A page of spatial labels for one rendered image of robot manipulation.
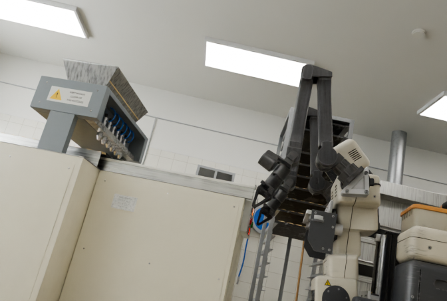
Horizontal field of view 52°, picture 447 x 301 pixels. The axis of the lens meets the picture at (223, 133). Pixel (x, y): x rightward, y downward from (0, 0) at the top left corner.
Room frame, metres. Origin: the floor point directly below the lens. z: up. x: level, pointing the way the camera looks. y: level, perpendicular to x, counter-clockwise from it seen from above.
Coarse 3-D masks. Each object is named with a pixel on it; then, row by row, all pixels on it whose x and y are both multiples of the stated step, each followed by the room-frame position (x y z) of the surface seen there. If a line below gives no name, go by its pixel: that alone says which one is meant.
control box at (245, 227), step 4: (248, 204) 2.03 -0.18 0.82; (244, 208) 2.03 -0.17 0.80; (248, 208) 2.03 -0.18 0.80; (244, 212) 2.03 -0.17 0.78; (248, 212) 2.03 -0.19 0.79; (252, 212) 2.13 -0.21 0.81; (244, 216) 2.03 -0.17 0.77; (248, 216) 2.03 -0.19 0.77; (252, 216) 2.19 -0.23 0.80; (244, 220) 2.03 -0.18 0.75; (248, 220) 2.03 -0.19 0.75; (252, 220) 2.24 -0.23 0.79; (244, 224) 2.03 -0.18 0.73; (248, 224) 2.06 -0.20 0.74; (240, 228) 2.03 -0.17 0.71; (244, 228) 2.03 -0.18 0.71; (248, 228) 2.10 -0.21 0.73; (240, 232) 2.08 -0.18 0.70; (244, 232) 2.05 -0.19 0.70; (248, 232) 2.11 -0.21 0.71; (244, 236) 2.20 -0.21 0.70; (248, 236) 2.19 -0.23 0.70
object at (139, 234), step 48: (96, 192) 2.11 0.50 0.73; (144, 192) 2.07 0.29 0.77; (192, 192) 2.03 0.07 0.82; (96, 240) 2.09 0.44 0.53; (144, 240) 2.05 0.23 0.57; (192, 240) 2.02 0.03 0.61; (240, 240) 2.16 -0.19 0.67; (96, 288) 2.08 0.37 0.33; (144, 288) 2.05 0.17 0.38; (192, 288) 2.01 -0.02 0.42
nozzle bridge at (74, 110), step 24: (48, 96) 1.97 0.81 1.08; (72, 96) 1.95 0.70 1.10; (96, 96) 1.93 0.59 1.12; (48, 120) 1.96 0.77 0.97; (72, 120) 1.94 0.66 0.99; (96, 120) 1.96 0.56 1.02; (120, 120) 2.32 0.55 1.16; (48, 144) 1.95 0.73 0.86; (96, 144) 2.40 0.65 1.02; (120, 144) 2.34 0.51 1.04; (144, 144) 2.59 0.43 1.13
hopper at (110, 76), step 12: (72, 60) 2.05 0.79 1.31; (72, 72) 2.06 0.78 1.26; (84, 72) 2.05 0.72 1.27; (96, 72) 2.04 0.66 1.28; (108, 72) 2.02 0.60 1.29; (120, 72) 2.05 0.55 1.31; (108, 84) 2.05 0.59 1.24; (120, 84) 2.13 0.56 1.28; (120, 96) 2.21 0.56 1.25; (132, 96) 2.30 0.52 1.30; (132, 108) 2.39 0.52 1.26; (144, 108) 2.49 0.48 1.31
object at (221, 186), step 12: (108, 168) 2.11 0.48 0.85; (120, 168) 2.10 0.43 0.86; (132, 168) 2.09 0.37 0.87; (144, 168) 2.08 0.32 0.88; (156, 168) 2.07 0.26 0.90; (168, 180) 2.06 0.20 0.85; (180, 180) 2.05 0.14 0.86; (192, 180) 2.04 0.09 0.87; (204, 180) 2.03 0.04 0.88; (216, 180) 2.02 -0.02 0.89; (228, 192) 2.01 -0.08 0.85; (240, 192) 2.00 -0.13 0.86; (252, 192) 1.99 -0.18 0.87
